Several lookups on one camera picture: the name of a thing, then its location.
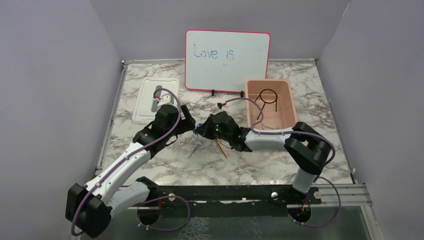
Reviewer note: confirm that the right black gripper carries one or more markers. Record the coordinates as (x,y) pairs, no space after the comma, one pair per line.
(204,130)

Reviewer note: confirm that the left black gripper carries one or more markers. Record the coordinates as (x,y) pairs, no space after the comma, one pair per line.
(186,124)

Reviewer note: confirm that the glass stirring rod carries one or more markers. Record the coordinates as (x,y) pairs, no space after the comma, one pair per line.
(263,126)

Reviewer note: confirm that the black wire ring stand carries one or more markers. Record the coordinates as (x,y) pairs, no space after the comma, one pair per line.
(266,101)

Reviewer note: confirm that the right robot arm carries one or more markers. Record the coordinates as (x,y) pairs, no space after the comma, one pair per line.
(309,149)

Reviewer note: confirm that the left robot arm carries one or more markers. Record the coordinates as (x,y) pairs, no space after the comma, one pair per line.
(91,207)

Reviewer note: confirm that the metal tweezers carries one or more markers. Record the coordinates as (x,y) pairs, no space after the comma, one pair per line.
(195,149)

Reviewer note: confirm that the white plastic bin lid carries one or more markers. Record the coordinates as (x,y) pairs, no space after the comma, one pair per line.
(145,106)

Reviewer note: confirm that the pink plastic bin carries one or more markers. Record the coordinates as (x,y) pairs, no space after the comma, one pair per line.
(285,116)

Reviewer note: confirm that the pink-framed whiteboard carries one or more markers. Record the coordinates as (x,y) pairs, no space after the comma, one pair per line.
(222,61)

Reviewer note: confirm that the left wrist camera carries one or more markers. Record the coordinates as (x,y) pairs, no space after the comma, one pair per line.
(166,99)

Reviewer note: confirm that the black base frame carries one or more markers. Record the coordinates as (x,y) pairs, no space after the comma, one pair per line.
(220,201)

